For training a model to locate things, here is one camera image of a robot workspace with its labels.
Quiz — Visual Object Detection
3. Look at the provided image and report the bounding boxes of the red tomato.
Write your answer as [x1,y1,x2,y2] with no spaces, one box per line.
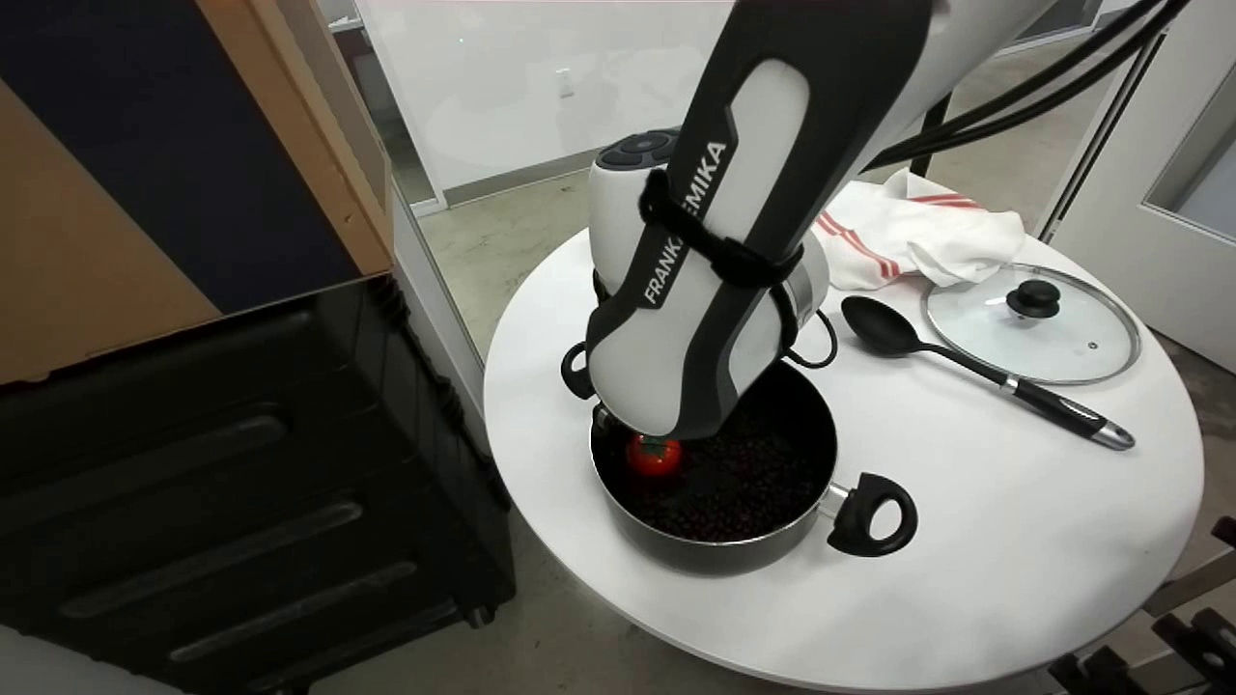
[626,431,688,482]

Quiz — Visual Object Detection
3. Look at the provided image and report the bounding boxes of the black serving spoon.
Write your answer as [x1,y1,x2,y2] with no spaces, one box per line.
[838,293,1140,455]

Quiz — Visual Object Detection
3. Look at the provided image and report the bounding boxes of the white towel with red stripes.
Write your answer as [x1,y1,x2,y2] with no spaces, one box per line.
[811,167,1035,293]

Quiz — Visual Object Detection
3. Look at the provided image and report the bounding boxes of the glass lid with black knob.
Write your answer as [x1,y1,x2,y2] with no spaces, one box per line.
[919,261,1149,389]

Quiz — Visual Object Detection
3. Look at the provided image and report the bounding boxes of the white door with window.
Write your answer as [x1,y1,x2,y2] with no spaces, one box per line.
[1039,0,1236,378]

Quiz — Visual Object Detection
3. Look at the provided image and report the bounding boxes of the black two-handled pot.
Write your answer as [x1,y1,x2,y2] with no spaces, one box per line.
[558,339,923,570]

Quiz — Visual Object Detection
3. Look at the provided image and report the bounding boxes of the thin black camera cable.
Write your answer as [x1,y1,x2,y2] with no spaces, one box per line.
[785,306,841,374]

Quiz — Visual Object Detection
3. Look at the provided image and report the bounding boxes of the black camera tripod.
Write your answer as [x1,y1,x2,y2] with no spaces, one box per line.
[908,83,964,180]

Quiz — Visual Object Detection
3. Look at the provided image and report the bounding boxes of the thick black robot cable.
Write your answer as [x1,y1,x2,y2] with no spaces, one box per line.
[869,0,1192,178]

